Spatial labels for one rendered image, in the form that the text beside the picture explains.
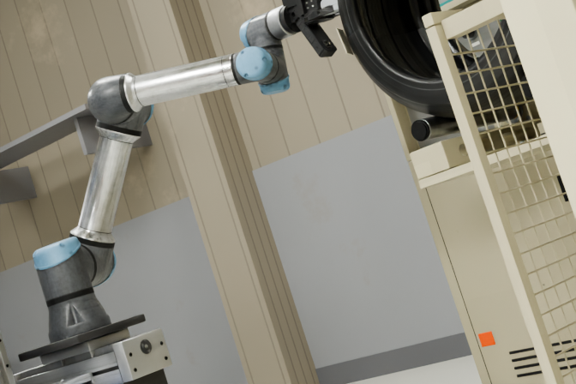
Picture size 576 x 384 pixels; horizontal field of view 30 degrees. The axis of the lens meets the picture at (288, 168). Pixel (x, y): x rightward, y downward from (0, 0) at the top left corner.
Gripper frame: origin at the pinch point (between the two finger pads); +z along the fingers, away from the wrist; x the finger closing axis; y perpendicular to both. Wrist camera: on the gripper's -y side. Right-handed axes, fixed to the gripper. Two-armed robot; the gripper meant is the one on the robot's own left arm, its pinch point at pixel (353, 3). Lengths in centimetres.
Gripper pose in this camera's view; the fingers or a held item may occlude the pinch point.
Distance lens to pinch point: 244.3
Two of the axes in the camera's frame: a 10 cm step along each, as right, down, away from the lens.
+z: 6.8, -1.8, -7.1
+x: 6.9, -1.7, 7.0
